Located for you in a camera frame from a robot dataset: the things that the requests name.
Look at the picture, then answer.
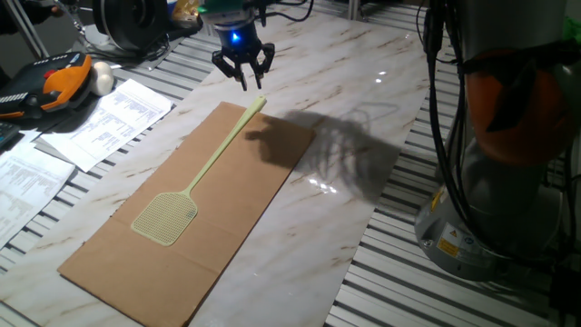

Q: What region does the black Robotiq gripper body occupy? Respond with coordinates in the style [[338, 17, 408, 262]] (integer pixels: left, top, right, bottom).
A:
[[212, 20, 264, 64]]

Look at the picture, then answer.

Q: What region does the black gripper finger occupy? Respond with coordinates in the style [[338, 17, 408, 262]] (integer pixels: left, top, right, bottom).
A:
[[249, 42, 277, 91], [211, 48, 249, 92]]

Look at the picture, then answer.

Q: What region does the pale green plastic flyswatter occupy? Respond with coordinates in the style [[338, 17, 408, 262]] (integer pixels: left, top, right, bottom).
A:
[[130, 94, 268, 248]]

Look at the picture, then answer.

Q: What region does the brown cardboard sheet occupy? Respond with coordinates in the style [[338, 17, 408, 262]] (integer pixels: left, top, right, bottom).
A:
[[57, 101, 318, 327]]

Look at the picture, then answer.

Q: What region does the gold foil snack bag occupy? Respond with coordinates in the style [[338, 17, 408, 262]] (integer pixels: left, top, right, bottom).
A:
[[171, 0, 203, 29]]

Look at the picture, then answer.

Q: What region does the marble pattern table sheet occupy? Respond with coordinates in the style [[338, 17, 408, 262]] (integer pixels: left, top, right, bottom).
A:
[[0, 0, 448, 327]]

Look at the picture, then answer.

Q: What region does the black filament spool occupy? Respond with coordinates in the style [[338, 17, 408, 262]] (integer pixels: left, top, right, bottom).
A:
[[92, 0, 170, 52]]

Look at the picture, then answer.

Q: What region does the printed paper sheet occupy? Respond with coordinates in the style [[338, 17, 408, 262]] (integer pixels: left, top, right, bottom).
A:
[[0, 142, 76, 250], [39, 78, 173, 173]]

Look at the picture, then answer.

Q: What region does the white rounded plastic object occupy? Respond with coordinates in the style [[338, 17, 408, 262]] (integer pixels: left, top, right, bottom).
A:
[[88, 61, 115, 97]]

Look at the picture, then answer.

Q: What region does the black orange teach pendant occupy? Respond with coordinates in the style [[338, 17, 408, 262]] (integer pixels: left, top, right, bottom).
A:
[[0, 51, 94, 122]]

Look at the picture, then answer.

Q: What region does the grey slanted metal bar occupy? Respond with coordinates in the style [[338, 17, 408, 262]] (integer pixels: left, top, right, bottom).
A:
[[4, 0, 50, 59]]

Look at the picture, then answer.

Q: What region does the black keyboard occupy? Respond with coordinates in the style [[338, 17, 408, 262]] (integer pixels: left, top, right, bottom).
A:
[[0, 120, 22, 151]]

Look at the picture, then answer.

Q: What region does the green cloth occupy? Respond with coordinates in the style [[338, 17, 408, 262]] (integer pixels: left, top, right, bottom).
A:
[[562, 15, 581, 43]]

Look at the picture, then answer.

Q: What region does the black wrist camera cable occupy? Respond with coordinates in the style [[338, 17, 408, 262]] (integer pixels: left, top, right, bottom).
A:
[[253, 0, 315, 24]]

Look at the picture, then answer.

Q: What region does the aluminium frame strut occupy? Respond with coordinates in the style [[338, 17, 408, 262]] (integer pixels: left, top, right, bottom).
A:
[[340, 0, 369, 22]]

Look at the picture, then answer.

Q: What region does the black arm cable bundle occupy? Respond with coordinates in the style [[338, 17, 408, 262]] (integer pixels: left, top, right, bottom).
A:
[[424, 0, 482, 242]]

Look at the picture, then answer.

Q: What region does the black velcro strap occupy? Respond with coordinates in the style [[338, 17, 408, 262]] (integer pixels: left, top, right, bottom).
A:
[[462, 38, 581, 133]]

